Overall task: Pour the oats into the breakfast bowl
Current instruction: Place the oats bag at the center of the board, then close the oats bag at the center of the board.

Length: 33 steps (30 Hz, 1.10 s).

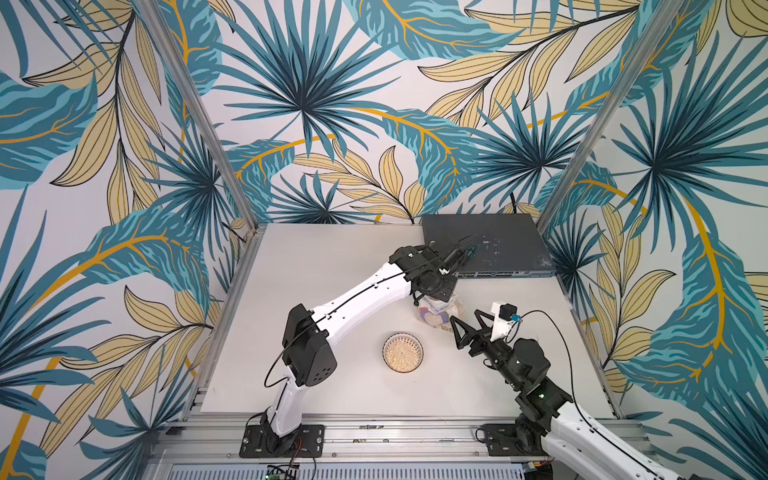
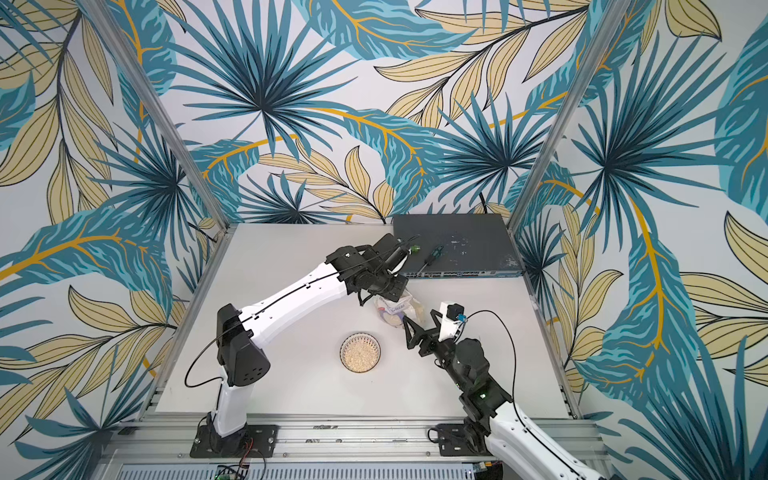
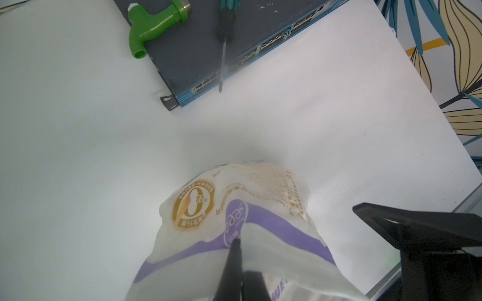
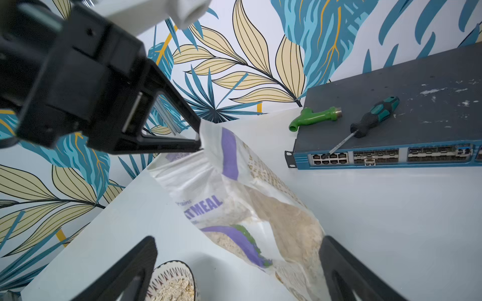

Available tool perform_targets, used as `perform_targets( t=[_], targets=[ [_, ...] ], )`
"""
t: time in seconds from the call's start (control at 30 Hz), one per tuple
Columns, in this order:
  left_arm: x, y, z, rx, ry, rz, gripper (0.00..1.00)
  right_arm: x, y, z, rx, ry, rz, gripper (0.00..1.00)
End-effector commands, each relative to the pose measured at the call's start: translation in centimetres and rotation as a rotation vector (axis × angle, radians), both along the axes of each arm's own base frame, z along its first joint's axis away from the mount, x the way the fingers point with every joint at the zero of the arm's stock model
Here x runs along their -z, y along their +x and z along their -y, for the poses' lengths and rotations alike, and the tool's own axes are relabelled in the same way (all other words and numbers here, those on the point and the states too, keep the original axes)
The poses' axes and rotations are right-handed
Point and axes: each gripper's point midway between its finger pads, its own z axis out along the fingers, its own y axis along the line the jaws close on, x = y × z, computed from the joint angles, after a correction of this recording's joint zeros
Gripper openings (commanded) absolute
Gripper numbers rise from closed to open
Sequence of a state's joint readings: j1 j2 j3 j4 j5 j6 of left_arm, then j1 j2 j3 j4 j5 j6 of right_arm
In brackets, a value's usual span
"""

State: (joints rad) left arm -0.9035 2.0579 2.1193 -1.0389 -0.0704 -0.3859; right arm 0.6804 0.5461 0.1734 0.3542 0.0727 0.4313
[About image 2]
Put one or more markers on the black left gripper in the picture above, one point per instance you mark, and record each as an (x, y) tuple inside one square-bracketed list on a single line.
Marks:
[(397, 289)]

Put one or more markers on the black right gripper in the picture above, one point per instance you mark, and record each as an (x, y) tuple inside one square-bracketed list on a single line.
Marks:
[(426, 339)]

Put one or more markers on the white purple oats bag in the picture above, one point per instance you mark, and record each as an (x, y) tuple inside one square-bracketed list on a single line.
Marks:
[(393, 312)]

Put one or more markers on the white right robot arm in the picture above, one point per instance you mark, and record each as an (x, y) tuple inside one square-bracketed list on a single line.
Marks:
[(494, 425)]

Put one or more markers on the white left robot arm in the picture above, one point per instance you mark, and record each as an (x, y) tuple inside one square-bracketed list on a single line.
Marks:
[(242, 333)]

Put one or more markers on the patterned breakfast bowl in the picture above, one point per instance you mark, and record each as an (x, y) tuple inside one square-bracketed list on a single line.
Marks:
[(360, 352)]

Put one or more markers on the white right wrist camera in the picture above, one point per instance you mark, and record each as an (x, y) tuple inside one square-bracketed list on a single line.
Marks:
[(451, 321)]

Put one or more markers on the grey blue network switch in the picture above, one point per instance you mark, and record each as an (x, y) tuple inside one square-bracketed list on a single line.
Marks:
[(475, 245)]

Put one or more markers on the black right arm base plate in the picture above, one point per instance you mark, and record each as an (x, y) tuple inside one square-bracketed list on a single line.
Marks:
[(457, 440)]

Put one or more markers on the aluminium left corner post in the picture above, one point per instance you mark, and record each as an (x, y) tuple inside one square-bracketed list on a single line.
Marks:
[(118, 44)]

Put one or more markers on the aluminium corner post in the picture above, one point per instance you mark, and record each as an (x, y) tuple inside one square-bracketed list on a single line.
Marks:
[(118, 44), (608, 26)]

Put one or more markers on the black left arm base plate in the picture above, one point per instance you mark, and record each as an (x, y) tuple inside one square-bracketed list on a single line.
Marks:
[(251, 441)]

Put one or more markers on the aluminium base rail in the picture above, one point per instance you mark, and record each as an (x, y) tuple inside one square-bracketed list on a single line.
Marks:
[(157, 446)]

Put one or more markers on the aluminium right corner post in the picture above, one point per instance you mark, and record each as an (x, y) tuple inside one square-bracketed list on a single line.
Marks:
[(608, 26)]

